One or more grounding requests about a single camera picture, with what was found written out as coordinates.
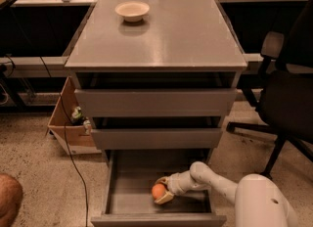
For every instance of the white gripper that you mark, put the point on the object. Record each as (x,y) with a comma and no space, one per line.
(176,185)

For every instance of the orange fruit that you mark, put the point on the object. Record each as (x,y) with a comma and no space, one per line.
(158,191)

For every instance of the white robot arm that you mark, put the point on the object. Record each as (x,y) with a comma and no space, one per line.
(257,200)

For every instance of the grey bottom drawer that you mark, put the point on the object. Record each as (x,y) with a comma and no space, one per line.
(128,201)

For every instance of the grey drawer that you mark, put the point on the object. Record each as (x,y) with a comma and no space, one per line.
(128,201)
(137,103)
(136,139)

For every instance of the grey middle drawer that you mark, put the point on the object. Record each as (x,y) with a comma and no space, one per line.
(136,139)

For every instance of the grey top drawer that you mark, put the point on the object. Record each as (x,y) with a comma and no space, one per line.
(137,103)

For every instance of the grey drawer cabinet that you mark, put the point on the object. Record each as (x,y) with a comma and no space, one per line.
(178,45)

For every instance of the cardboard box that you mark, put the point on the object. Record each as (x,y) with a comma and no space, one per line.
(74,137)

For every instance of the green white item in box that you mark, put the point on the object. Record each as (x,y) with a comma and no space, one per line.
(77,115)

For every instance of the black office chair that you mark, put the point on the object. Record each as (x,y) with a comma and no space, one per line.
(285,104)

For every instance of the person knee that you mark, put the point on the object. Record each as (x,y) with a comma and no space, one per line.
(10,199)

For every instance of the white bowl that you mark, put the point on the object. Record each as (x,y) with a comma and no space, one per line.
(132,11)

